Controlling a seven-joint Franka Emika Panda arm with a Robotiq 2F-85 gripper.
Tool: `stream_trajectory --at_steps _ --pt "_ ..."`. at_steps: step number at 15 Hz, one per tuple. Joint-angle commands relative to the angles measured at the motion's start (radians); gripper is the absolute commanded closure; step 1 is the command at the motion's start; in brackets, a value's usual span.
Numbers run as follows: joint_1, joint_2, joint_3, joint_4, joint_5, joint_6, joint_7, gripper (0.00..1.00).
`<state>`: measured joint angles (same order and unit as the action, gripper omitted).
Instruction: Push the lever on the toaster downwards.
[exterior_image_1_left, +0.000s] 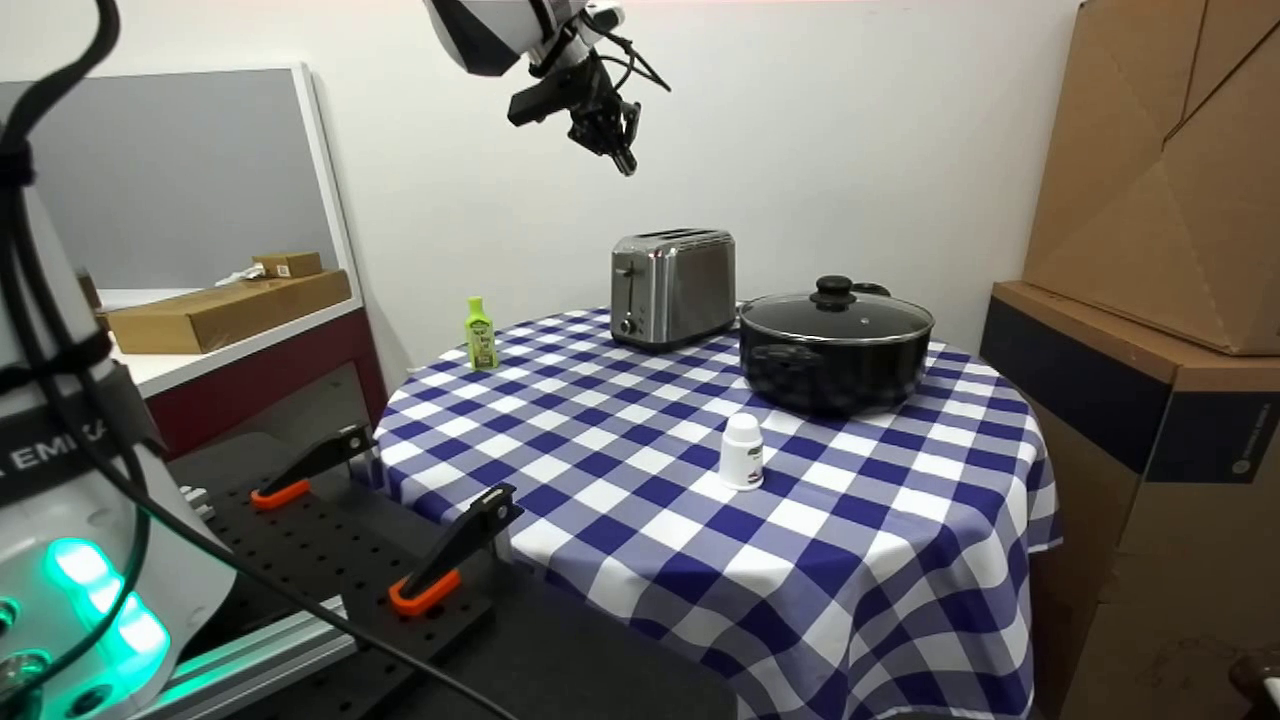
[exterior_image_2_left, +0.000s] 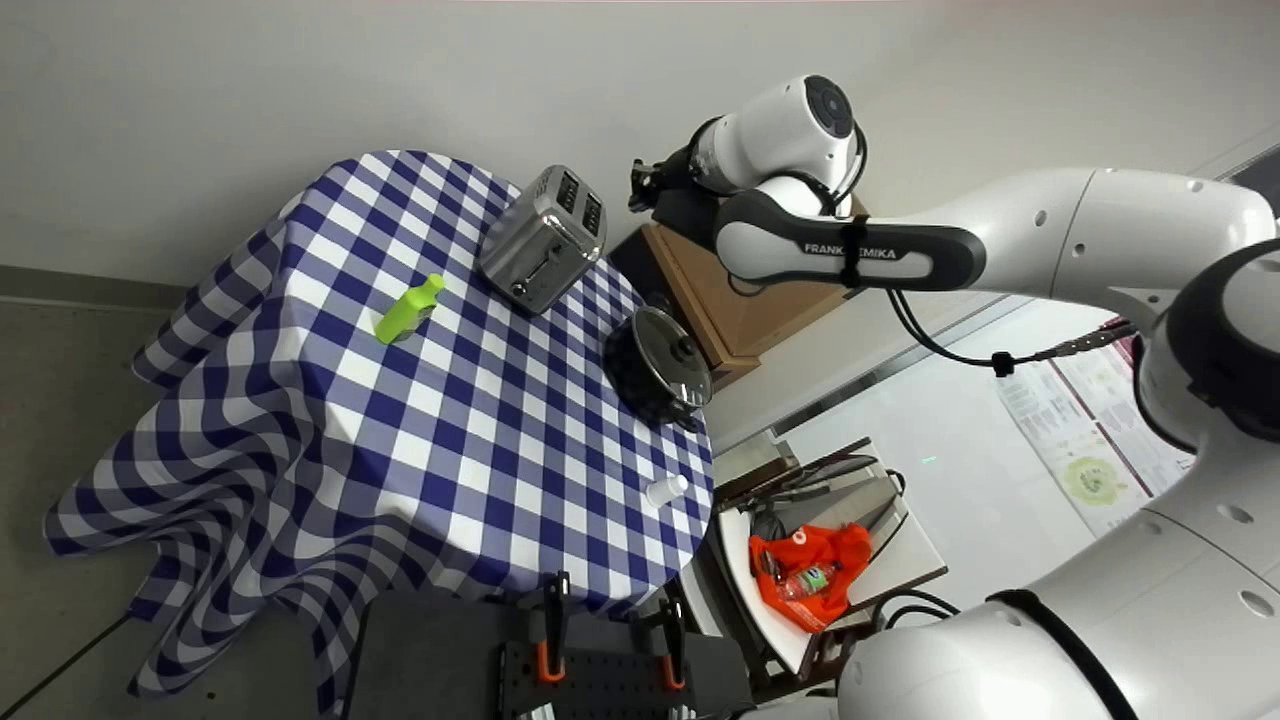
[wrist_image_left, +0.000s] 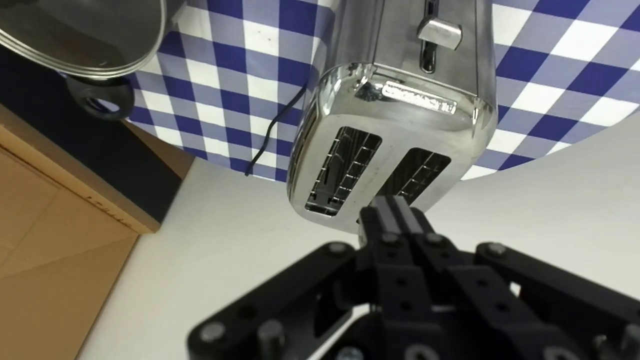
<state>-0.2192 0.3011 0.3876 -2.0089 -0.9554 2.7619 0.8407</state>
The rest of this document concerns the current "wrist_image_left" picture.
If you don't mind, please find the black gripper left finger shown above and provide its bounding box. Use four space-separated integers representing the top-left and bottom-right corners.
186 196 436 360

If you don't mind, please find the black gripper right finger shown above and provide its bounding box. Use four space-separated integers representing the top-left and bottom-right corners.
391 196 640 360

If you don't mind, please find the chrome two-slot toaster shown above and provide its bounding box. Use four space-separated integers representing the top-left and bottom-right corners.
286 0 499 237

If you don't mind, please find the blue white checkered tablecloth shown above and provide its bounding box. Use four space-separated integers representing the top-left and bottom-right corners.
126 0 640 184

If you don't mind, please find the brown cardboard box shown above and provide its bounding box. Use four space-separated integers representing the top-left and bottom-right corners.
0 102 196 360

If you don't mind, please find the pot with glass lid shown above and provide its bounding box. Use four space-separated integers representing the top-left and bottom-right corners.
0 0 165 73

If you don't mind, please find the black toaster power cord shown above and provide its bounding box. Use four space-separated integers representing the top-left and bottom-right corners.
244 67 321 179

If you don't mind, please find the steel pot with black handles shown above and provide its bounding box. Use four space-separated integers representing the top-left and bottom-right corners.
0 26 189 124

